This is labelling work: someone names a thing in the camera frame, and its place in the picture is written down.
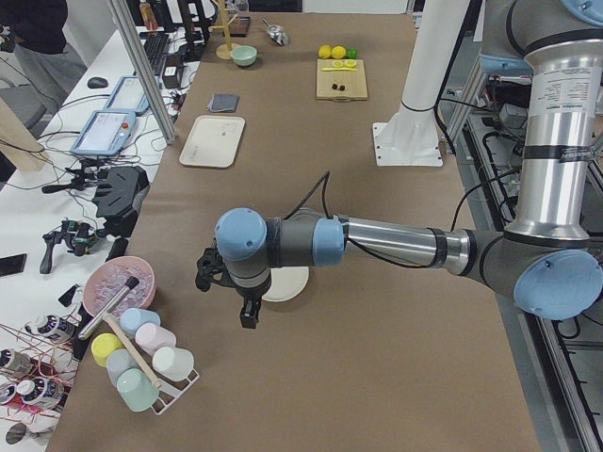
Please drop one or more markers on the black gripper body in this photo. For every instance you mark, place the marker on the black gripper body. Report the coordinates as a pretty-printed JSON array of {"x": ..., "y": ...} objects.
[{"x": 248, "y": 296}]

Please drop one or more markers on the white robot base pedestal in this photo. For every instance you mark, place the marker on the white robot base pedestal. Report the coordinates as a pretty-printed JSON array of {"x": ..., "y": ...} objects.
[{"x": 410, "y": 137}]

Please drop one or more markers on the yellow plastic knife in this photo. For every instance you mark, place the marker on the yellow plastic knife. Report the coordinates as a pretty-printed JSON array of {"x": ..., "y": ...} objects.
[{"x": 338, "y": 69}]

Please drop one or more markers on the cream rabbit tray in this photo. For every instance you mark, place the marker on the cream rabbit tray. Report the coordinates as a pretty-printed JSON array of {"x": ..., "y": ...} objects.
[{"x": 212, "y": 142}]

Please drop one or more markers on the wooden mug tree stand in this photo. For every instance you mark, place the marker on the wooden mug tree stand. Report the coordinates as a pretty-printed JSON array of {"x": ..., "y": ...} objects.
[{"x": 226, "y": 16}]

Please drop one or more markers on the steel muddler black tip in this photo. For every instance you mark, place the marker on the steel muddler black tip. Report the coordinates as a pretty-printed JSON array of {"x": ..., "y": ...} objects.
[{"x": 85, "y": 333}]

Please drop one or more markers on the pink plastic cup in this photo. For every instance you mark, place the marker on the pink plastic cup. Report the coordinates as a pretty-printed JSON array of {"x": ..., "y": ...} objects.
[{"x": 151, "y": 337}]

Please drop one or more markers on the mint plastic cup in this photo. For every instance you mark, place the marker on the mint plastic cup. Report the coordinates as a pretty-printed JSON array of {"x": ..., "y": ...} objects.
[{"x": 136, "y": 390}]

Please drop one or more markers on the white plastic cup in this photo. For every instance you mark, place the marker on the white plastic cup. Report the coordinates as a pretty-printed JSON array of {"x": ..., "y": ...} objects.
[{"x": 174, "y": 363}]

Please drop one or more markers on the wooden rack handle stick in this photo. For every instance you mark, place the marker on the wooden rack handle stick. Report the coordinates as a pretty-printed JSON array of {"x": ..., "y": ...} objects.
[{"x": 144, "y": 367}]

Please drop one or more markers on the pink bowl of ice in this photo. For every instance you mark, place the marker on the pink bowl of ice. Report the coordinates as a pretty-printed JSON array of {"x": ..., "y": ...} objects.
[{"x": 106, "y": 281}]

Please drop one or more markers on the aluminium frame post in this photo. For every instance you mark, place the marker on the aluminium frame post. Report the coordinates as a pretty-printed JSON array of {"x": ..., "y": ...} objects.
[{"x": 134, "y": 48}]

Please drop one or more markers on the beige round plate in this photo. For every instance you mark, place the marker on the beige round plate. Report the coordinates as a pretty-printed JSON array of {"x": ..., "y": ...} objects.
[{"x": 286, "y": 283}]

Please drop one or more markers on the grey folded cloth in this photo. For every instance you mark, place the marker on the grey folded cloth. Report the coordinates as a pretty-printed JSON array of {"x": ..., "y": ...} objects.
[{"x": 223, "y": 102}]

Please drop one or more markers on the person in dark clothes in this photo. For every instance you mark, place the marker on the person in dark clothes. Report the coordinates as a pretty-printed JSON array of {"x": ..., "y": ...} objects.
[{"x": 41, "y": 48}]

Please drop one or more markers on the blue teach pendant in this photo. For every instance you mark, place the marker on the blue teach pendant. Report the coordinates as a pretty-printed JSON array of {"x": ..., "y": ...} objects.
[
  {"x": 128, "y": 95},
  {"x": 105, "y": 133}
]

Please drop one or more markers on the black keyboard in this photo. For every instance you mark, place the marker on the black keyboard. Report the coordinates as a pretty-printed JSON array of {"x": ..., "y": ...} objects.
[{"x": 155, "y": 46}]

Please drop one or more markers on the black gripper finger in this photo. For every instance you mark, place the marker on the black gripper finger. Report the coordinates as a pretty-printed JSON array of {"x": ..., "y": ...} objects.
[{"x": 249, "y": 314}]

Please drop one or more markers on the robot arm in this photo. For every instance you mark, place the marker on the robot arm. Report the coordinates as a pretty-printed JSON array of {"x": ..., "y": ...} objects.
[{"x": 540, "y": 260}]

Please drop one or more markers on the grey plastic cup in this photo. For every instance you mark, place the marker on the grey plastic cup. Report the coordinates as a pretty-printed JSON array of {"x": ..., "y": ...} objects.
[{"x": 119, "y": 361}]

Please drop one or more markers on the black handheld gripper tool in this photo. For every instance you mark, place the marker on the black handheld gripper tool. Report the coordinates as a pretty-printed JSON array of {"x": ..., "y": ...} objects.
[{"x": 78, "y": 236}]

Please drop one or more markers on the mint green bowl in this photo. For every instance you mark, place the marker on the mint green bowl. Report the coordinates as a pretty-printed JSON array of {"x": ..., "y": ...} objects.
[{"x": 244, "y": 55}]

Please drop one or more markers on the whole yellow lemon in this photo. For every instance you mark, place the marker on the whole yellow lemon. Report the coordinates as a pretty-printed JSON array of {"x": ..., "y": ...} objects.
[
  {"x": 338, "y": 52},
  {"x": 324, "y": 51}
]

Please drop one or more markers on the black wooden glass tray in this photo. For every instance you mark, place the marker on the black wooden glass tray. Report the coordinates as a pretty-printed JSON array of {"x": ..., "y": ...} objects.
[{"x": 239, "y": 27}]

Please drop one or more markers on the blue plastic cup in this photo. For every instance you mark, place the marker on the blue plastic cup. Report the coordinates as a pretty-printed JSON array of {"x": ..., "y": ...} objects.
[{"x": 133, "y": 318}]

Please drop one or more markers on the stainless steel scoop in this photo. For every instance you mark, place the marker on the stainless steel scoop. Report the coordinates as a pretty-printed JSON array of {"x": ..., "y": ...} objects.
[{"x": 276, "y": 33}]

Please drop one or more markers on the yellow plastic cup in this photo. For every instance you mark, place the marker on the yellow plastic cup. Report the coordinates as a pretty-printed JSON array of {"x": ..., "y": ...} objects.
[{"x": 103, "y": 345}]

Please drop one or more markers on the white cup rack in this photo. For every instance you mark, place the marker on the white cup rack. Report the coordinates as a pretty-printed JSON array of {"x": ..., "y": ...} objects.
[{"x": 171, "y": 391}]

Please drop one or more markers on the black computer mouse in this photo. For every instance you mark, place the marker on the black computer mouse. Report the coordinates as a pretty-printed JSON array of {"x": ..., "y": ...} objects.
[{"x": 97, "y": 82}]

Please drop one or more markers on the bamboo cutting board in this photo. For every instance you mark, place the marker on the bamboo cutting board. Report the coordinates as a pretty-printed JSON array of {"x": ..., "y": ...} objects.
[{"x": 355, "y": 82}]

